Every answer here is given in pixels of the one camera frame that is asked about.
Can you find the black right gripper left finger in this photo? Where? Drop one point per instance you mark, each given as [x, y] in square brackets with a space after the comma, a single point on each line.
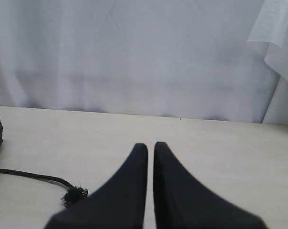
[118, 204]

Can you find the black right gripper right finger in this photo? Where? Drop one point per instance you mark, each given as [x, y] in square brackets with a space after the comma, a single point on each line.
[182, 202]

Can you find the white backdrop curtain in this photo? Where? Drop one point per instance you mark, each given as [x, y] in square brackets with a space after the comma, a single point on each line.
[207, 59]

